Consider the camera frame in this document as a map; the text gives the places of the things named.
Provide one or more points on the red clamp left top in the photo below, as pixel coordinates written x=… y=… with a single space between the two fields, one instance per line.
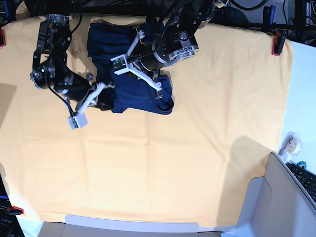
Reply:
x=2 y=38

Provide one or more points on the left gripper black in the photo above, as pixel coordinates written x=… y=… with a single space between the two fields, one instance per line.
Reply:
x=147 y=66

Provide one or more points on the red clamp right top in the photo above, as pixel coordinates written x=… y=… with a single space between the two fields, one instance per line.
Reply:
x=278 y=42

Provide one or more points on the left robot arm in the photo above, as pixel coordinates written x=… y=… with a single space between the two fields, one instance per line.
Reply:
x=175 y=40

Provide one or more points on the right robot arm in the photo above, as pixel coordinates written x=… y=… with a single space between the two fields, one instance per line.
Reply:
x=50 y=70

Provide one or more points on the dark blue long-sleeve shirt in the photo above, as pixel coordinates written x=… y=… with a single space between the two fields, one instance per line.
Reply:
x=107 y=41

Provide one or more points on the red clamp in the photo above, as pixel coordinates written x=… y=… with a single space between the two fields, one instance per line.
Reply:
x=14 y=211
x=278 y=42
x=2 y=38

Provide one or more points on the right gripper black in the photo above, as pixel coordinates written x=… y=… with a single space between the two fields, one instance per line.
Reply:
x=98 y=94

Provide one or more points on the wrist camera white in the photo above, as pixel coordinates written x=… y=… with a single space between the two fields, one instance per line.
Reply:
x=77 y=122
x=120 y=64

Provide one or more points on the black keyboard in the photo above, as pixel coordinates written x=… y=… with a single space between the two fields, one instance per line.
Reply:
x=305 y=178

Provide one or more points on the yellow table cloth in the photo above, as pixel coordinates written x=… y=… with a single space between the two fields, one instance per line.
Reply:
x=191 y=166

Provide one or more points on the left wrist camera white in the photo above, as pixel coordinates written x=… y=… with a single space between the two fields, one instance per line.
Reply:
x=120 y=64

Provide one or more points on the white cardboard box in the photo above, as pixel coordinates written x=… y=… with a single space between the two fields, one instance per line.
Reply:
x=275 y=205

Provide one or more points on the green tape roll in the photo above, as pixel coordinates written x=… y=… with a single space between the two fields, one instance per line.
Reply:
x=302 y=164

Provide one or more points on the red clamp left bottom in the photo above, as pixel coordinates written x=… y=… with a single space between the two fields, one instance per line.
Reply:
x=14 y=211

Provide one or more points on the clear tape dispenser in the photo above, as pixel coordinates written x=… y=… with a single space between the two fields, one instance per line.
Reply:
x=291 y=145

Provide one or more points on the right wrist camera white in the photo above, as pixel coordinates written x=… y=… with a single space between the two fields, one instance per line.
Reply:
x=77 y=122

